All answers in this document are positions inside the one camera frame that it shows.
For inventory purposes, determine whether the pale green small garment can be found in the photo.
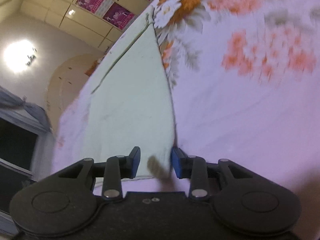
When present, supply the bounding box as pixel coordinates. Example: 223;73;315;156
82;7;175;178

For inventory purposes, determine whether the cream arched headboard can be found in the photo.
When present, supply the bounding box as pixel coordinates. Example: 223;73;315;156
45;53;101;132

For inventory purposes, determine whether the wall lamp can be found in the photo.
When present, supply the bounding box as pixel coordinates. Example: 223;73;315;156
3;40;37;74

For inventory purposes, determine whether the cream wardrobe with pink posters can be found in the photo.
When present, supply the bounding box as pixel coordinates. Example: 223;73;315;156
21;0;152;51

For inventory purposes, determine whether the orange white floral pillow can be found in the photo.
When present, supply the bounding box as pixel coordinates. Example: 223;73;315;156
85;60;99;76

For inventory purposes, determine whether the grey curtain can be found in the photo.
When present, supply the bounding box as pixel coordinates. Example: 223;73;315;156
1;87;51;132

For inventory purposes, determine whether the dark window with frame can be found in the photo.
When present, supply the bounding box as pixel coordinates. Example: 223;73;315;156
1;118;38;235

